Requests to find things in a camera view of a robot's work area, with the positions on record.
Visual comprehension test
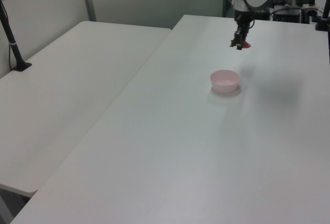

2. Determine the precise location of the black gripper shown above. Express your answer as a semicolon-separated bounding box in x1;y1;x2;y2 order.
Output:
233;9;255;51

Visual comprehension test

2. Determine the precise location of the red strawberry with green leaves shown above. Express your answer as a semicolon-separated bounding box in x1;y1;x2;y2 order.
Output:
228;38;253;50

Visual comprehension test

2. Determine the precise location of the pink plastic bowl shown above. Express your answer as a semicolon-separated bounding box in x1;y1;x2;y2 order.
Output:
209;69;241;94

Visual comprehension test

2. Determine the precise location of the black electronics equipment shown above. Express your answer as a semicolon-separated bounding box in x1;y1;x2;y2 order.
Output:
269;0;319;24

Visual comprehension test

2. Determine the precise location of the white side table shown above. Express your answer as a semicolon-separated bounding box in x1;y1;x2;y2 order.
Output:
0;21;173;199

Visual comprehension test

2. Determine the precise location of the black camera pole with clamp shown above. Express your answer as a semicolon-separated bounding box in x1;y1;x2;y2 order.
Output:
313;0;330;32

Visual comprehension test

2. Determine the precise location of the black camera pole with base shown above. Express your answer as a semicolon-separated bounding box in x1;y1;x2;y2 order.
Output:
0;0;33;72

